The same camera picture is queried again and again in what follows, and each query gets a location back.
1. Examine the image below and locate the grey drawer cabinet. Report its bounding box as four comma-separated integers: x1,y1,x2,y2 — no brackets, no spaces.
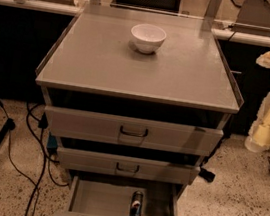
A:
19,0,256,203

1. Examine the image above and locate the black power plug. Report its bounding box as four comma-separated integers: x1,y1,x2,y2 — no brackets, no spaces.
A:
199,168,215,183

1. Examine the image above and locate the grey top drawer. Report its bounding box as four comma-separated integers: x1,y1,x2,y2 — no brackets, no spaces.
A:
45,106,223,156

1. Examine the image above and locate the black floor cable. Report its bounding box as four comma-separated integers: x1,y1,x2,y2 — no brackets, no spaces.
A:
0,97,81,216

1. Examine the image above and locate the white ceramic bowl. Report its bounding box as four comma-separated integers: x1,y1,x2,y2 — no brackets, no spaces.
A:
130,23,167,54

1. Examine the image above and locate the grey middle drawer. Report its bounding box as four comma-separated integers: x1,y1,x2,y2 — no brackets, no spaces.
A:
57,147,199,185

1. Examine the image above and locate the grey drawer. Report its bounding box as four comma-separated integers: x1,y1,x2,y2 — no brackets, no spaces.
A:
57,147,199,185
45,106,223,156
54,174,178,216

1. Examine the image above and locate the blue box behind cabinet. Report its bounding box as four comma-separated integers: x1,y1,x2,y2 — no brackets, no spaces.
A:
46,135,58,152

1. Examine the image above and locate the grey bottom drawer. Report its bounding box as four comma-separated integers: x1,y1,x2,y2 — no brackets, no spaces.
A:
54,174,178,216

